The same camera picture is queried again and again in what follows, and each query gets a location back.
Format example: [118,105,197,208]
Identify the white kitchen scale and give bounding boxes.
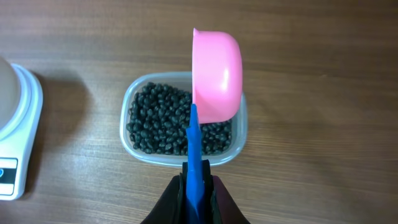
[1,63,44,200]

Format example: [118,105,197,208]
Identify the white bowl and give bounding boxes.
[0,57,21,129]

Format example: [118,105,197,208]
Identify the pink scoop with blue handle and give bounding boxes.
[185,29,243,223]

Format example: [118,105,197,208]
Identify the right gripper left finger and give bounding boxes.
[141,162,188,224]

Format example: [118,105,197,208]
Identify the black beans in container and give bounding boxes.
[126,82,233,156]

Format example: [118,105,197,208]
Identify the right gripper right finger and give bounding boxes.
[202,160,250,224]

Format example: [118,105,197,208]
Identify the clear plastic container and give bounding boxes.
[119,71,249,167]

